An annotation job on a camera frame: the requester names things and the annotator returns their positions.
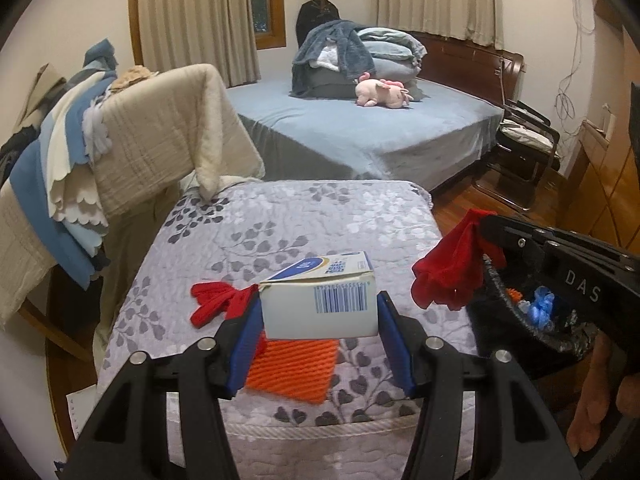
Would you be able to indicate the orange knitted cloth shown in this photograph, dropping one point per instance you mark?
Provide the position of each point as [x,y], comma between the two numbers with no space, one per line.
[295,370]

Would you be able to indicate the folded light blue quilt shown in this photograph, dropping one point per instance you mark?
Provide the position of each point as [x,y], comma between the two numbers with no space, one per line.
[395,47]

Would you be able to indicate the red knit glove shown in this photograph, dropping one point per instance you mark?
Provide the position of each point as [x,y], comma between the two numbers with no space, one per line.
[450,270]
[210,302]

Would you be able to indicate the grey pillow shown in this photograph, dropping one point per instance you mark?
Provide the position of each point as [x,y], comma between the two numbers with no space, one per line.
[330,85]

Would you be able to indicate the dark blue fleece blanket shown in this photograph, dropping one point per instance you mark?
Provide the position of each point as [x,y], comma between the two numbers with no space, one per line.
[325,40]

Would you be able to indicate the black folding chair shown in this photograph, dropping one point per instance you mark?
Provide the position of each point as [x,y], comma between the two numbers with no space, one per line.
[525,135]

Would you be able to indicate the white blue cardboard box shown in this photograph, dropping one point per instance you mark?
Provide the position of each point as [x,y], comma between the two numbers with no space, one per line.
[320,315]

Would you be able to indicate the blue white scalloped blanket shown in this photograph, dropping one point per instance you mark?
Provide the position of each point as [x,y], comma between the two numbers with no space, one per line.
[50,185]

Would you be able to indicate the dark cloth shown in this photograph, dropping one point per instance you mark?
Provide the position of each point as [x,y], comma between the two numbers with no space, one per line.
[15,155]

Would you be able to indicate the white paper sheet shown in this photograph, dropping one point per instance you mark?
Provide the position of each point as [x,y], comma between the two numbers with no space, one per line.
[82,410]

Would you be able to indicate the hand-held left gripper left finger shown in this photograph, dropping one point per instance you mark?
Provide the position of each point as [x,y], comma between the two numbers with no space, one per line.
[245,350]

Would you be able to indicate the pink plush toy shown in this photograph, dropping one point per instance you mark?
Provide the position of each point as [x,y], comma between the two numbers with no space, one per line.
[382,92]

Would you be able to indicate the coat rack with dark coat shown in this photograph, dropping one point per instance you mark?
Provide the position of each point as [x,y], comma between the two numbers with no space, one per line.
[317,12]

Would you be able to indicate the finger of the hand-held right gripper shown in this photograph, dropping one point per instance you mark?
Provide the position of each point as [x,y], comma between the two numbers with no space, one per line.
[515,240]

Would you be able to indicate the wooden window frame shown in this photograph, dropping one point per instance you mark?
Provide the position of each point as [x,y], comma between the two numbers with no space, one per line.
[267,37]

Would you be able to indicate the orange foam net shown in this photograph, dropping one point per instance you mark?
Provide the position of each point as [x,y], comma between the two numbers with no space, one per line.
[512,295]

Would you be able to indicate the khaki cloth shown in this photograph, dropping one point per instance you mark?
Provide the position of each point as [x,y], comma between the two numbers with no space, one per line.
[42,90]

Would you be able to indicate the beige curtain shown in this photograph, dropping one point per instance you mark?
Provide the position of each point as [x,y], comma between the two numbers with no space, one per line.
[195,15]
[440,0]

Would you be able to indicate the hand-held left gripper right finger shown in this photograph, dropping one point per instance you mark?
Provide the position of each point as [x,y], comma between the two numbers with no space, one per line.
[395,345]

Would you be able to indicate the person's right hand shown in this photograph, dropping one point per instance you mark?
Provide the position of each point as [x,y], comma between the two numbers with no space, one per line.
[595,385]

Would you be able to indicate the black trash bag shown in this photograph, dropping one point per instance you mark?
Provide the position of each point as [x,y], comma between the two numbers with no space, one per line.
[505,330]

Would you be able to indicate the tan crumpled cloth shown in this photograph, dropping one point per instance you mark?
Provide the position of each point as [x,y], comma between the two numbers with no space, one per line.
[132,77]

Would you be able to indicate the blue plastic bag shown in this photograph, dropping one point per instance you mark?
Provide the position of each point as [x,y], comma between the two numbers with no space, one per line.
[540,307]

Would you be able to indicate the beige blanket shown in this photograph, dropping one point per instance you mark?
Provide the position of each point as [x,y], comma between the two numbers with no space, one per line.
[170,130]

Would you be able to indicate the bed with blue sheet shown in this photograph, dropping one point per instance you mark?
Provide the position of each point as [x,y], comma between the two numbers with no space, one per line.
[360,135]

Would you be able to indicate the wooden headboard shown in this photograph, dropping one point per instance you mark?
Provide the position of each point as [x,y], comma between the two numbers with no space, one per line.
[475,65]

